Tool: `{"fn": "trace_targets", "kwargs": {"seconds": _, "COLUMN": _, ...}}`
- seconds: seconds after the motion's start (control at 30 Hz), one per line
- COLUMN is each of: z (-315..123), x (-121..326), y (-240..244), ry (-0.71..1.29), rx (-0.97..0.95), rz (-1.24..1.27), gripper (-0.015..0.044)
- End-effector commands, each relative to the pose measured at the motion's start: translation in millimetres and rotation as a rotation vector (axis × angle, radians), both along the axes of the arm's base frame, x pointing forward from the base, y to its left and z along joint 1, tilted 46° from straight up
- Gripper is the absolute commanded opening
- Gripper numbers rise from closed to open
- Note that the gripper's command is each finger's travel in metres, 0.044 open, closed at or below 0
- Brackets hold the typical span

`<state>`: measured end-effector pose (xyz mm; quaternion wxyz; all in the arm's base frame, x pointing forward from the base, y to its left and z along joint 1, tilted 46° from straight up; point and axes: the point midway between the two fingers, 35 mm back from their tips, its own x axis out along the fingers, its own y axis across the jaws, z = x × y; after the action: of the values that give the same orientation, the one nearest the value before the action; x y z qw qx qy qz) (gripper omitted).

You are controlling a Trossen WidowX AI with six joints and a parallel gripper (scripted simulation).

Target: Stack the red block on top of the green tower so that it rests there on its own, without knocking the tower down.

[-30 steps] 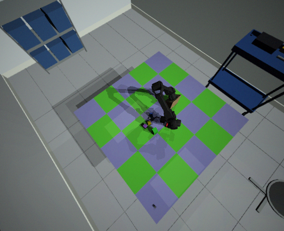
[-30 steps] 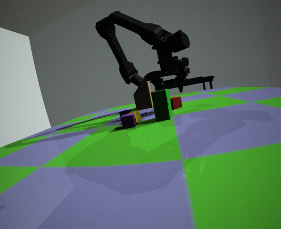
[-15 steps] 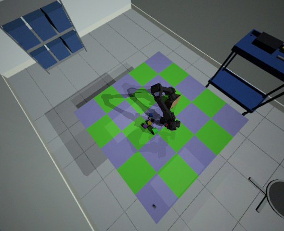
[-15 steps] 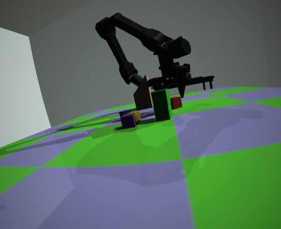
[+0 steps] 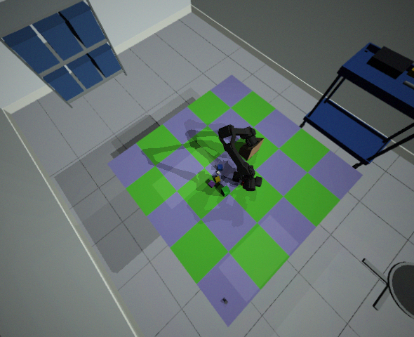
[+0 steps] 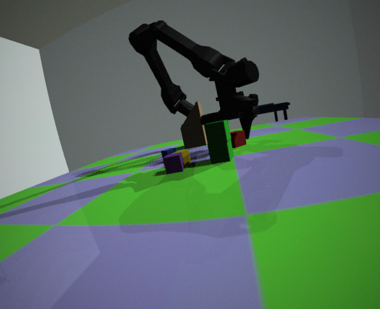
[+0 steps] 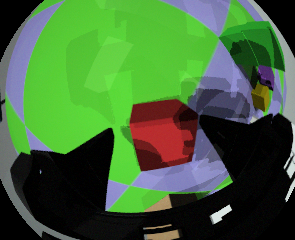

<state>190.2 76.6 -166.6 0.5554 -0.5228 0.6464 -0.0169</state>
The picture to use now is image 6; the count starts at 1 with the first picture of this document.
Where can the red block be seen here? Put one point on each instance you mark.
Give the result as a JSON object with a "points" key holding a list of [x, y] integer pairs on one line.
{"points": [[238, 138]]}

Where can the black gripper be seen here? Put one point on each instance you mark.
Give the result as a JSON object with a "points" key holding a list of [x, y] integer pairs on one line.
{"points": [[247, 116]]}

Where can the blue block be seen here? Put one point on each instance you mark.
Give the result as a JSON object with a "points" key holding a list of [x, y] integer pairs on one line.
{"points": [[168, 151]]}

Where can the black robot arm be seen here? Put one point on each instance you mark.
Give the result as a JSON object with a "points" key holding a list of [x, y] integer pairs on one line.
{"points": [[205, 60]]}

